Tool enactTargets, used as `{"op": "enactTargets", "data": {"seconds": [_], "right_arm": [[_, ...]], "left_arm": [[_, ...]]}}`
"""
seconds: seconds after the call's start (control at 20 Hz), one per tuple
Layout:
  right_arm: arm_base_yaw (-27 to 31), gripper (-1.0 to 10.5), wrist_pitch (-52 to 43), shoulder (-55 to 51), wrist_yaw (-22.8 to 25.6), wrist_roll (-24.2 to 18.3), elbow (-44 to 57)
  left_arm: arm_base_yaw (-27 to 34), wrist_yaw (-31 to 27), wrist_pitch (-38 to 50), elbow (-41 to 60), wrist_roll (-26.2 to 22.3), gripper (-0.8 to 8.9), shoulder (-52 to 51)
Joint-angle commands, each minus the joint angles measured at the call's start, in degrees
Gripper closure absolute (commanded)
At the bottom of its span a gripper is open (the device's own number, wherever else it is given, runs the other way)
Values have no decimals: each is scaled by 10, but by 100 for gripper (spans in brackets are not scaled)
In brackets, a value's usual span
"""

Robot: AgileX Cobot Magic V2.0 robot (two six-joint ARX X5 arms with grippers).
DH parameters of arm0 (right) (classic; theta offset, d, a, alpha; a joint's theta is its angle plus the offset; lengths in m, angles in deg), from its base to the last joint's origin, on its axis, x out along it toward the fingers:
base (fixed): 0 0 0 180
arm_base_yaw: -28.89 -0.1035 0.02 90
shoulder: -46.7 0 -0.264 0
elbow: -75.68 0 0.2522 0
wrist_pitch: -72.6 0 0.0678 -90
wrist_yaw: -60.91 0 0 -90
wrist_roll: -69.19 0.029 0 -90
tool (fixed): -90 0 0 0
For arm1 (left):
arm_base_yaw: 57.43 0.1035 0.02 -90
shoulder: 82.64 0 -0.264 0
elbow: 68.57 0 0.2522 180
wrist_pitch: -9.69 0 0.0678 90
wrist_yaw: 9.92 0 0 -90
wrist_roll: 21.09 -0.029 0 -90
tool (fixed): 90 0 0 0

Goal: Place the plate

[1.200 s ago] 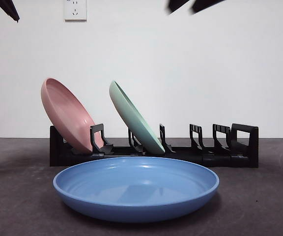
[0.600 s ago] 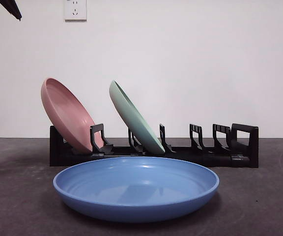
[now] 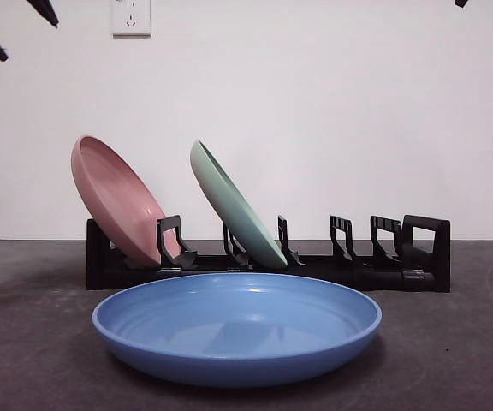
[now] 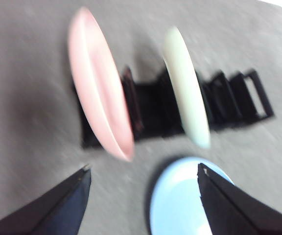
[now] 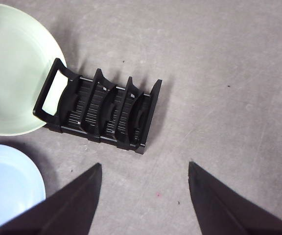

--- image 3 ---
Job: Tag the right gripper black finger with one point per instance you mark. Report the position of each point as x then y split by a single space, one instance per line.
462 2

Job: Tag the pink plastic plate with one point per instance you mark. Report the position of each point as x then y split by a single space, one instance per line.
114 201

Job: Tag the green plastic plate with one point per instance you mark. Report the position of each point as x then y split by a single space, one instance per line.
233 205

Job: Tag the blue plastic plate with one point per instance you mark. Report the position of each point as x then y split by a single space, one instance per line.
229 342

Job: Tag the black plastic dish rack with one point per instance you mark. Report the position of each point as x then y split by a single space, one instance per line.
400 280

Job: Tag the white wall socket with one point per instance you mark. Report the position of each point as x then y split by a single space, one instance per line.
131 19

